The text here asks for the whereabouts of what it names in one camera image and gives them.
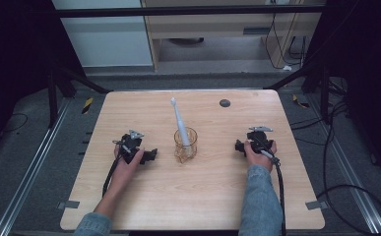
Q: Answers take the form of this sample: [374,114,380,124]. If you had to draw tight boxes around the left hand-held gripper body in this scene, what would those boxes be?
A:
[111,129,147,165]

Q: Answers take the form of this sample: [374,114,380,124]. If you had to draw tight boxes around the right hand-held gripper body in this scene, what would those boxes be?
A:
[245,125,275,155]

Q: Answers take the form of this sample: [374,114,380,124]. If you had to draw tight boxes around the clear glass cup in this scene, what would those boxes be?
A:
[173,127,199,164]

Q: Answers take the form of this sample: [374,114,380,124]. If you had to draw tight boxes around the white electric toothbrush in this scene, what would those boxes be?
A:
[169,96,193,155]

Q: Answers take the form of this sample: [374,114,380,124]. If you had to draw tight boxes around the person's right hand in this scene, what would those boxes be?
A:
[243,140,279,173]

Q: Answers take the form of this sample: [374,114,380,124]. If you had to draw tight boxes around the person's left hand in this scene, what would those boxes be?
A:
[109,146,146,199]

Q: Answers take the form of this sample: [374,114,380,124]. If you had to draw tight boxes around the yellow black tape strip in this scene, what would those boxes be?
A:
[291,93,311,110]
[81,96,95,115]

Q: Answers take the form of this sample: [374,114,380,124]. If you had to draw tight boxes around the black metal stand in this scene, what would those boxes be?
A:
[263,61,333,126]
[45,63,113,130]

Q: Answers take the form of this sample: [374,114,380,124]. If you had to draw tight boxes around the white cabinet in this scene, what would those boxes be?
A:
[51,0,155,69]

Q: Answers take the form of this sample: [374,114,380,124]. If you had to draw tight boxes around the light wooden desk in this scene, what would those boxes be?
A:
[140,0,328,72]

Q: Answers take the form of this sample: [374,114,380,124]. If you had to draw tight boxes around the black curtain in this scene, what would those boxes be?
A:
[304,0,381,185]
[0,0,85,161]

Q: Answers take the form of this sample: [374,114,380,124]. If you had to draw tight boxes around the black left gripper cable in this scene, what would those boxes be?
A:
[101,140,134,199]

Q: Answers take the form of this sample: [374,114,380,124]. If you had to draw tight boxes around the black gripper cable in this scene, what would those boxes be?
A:
[252,136,287,236]
[101,140,134,199]

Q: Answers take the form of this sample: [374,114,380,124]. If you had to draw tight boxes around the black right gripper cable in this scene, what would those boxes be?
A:
[252,136,287,236]

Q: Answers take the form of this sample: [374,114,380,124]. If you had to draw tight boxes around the thick black floor cable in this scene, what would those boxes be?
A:
[289,99,381,236]

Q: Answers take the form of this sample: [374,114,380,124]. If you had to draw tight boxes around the grey table bracket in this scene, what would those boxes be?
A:
[56,200,81,210]
[305,200,329,211]

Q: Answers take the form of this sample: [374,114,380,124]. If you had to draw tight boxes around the aluminium floor rail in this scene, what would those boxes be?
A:
[308,93,381,236]
[0,97,72,236]

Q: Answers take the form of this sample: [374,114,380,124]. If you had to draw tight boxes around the black hanging desk cables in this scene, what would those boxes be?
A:
[264,12,311,71]

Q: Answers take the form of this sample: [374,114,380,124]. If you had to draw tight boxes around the thin black floor cable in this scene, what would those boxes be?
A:
[0,112,30,135]

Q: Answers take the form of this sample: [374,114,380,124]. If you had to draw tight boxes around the black horizontal frame bar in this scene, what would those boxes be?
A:
[54,4,326,19]

